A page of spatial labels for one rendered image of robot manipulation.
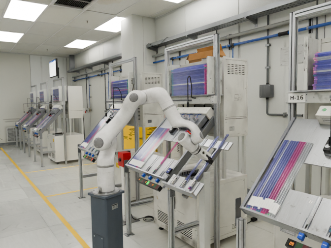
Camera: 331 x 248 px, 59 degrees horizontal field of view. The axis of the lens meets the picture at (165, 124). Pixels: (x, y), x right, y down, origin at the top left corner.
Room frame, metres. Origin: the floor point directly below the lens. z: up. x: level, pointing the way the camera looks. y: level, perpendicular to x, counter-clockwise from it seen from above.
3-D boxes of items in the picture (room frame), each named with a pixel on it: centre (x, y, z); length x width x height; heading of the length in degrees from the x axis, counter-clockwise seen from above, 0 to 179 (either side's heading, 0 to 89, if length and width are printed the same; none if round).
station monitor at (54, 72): (6.70, 2.46, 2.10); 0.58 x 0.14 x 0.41; 34
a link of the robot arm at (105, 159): (2.08, 0.42, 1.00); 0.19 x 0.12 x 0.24; 169
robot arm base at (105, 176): (2.05, 0.43, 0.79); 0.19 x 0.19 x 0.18
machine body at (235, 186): (2.91, -0.32, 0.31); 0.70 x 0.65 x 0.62; 34
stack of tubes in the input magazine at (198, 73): (2.79, -0.26, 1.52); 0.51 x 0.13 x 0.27; 34
